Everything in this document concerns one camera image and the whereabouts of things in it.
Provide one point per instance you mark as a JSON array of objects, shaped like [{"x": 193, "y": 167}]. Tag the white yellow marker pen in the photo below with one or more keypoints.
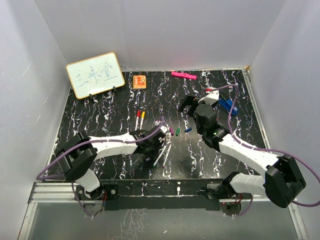
[{"x": 141, "y": 123}]

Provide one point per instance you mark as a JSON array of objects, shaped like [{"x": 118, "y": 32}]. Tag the blue stapler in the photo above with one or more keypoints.
[{"x": 226, "y": 102}]

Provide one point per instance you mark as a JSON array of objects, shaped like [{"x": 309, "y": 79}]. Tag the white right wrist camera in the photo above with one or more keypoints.
[{"x": 212, "y": 95}]

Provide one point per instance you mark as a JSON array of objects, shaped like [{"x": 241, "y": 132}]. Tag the blue pen cap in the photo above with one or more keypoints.
[{"x": 188, "y": 130}]

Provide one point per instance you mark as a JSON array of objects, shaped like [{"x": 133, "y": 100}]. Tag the white red marker pen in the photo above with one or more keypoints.
[{"x": 136, "y": 123}]

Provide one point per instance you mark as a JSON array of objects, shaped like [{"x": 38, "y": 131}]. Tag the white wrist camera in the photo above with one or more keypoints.
[
  {"x": 212, "y": 95},
  {"x": 160, "y": 127}
]

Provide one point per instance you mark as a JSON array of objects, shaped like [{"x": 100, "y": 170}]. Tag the white magenta marker pen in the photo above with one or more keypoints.
[{"x": 166, "y": 156}]

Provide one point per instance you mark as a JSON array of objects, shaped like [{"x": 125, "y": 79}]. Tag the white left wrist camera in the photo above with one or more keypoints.
[{"x": 160, "y": 127}]

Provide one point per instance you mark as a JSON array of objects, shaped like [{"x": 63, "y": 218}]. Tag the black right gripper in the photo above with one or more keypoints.
[{"x": 189, "y": 100}]

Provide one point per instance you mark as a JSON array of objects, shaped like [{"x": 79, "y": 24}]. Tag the yellow framed whiteboard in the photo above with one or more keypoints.
[{"x": 95, "y": 75}]

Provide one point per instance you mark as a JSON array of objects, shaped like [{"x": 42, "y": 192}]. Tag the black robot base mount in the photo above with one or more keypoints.
[{"x": 115, "y": 195}]

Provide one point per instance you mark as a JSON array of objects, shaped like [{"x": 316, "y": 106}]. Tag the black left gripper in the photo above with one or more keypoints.
[{"x": 151, "y": 155}]

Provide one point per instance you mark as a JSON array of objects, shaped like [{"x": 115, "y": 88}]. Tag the magenta pen cap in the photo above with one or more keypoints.
[{"x": 171, "y": 131}]

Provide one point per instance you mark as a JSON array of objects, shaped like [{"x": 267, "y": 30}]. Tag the white green marker pen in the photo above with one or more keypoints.
[{"x": 158, "y": 157}]

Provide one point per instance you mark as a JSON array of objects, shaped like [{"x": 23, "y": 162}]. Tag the green pen cap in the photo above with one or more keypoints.
[{"x": 177, "y": 131}]

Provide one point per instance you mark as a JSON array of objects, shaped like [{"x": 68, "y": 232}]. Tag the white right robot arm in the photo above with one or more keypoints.
[{"x": 279, "y": 177}]

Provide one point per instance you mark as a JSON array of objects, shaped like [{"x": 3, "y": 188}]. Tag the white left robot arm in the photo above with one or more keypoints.
[{"x": 82, "y": 150}]

